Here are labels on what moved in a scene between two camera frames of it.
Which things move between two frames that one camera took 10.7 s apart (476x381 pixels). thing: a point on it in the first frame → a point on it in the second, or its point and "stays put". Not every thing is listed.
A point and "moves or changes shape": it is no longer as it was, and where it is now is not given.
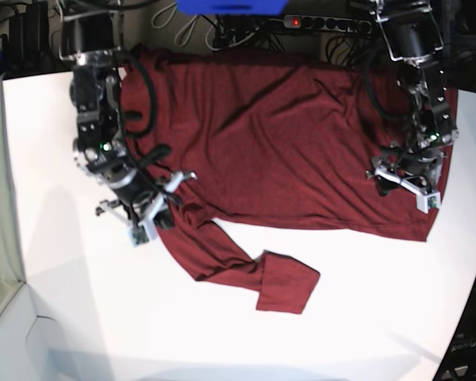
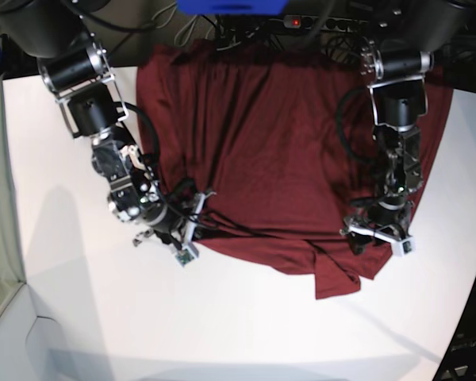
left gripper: x=137 y=205 → x=182 y=236
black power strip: x=328 y=24 stays put
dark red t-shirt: x=278 y=140 moves or changes shape
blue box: x=232 y=7 stays put
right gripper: x=419 y=171 → x=390 y=224
